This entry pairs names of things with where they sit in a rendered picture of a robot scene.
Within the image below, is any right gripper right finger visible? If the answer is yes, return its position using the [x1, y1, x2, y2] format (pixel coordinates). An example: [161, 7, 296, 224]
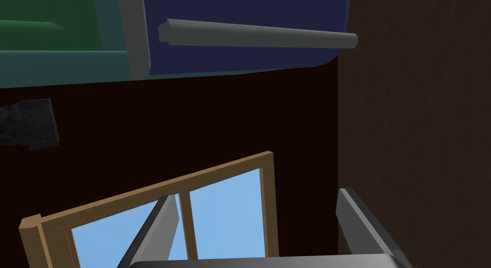
[335, 187, 414, 268]

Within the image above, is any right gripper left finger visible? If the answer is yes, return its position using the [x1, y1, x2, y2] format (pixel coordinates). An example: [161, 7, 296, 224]
[117, 194, 180, 268]

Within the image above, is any wooden framed window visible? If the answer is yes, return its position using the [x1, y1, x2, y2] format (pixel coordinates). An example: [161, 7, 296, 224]
[19, 151, 280, 268]

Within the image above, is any dark grey block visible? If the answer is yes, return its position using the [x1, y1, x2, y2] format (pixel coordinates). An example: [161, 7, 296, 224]
[0, 98, 60, 151]

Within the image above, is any teal appliance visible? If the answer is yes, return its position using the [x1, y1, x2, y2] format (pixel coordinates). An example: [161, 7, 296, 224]
[0, 0, 133, 89]

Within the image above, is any grey bar handle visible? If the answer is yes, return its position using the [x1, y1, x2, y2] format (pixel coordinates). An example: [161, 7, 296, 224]
[157, 18, 359, 50]

